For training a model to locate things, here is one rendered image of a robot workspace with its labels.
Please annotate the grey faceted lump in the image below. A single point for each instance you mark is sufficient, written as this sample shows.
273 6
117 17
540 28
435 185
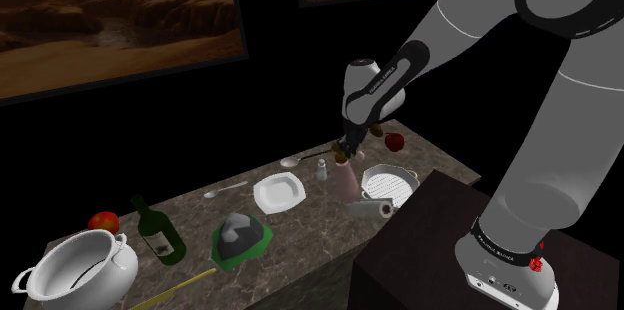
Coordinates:
239 236

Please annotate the green wine bottle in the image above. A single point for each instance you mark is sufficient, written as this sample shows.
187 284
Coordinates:
158 238

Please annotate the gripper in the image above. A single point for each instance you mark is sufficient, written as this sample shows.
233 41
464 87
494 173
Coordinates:
350 139

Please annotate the red tomato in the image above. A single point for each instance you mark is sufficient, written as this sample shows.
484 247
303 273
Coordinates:
103 222

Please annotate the olive brown small fruit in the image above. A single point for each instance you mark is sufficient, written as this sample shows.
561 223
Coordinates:
340 156

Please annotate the grey salt shaker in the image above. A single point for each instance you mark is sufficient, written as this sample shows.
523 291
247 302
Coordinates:
322 171

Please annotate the large desert landscape wall picture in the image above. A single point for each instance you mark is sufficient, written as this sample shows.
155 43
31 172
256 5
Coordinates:
122 16

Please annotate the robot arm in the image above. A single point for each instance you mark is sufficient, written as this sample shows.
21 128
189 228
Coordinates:
551 143

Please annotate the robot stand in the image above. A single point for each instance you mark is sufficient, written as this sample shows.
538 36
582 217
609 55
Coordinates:
414 255

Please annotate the white square plate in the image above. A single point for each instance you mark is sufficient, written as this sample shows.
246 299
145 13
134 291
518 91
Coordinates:
279 193

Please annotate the red apple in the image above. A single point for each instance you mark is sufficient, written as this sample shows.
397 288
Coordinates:
395 142

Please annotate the white colander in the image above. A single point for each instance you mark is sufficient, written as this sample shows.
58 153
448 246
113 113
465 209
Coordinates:
390 187

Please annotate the small silver spoon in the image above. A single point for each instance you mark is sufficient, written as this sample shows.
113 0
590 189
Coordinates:
224 189

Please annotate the pink vase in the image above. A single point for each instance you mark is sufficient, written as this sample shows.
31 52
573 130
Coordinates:
344 182

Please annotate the brown potato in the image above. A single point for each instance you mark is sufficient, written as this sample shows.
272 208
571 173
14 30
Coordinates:
376 130

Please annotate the white paper towel roll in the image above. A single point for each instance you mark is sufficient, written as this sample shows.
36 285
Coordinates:
368 208

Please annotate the pale egg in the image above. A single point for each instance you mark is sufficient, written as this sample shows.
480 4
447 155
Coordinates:
360 156

